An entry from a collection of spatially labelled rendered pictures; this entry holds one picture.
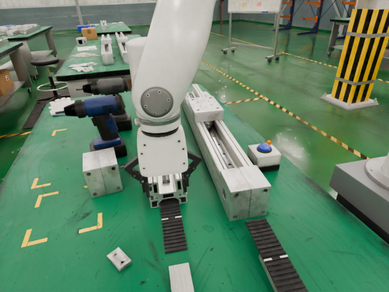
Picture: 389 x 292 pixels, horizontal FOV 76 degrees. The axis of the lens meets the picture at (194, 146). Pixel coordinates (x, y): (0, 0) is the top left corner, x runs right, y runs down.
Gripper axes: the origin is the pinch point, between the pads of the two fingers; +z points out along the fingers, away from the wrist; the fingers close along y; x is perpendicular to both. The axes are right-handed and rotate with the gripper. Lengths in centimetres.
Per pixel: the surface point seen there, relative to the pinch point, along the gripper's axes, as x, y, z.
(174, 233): -4.2, 0.8, 10.7
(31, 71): 489, -218, 74
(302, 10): 1019, 651, 10
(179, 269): -15.4, 0.6, 8.0
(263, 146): 17.1, 31.9, 3.3
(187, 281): -18.3, 1.6, 8.0
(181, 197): 5.6, 4.0, 8.7
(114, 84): 56, -14, -9
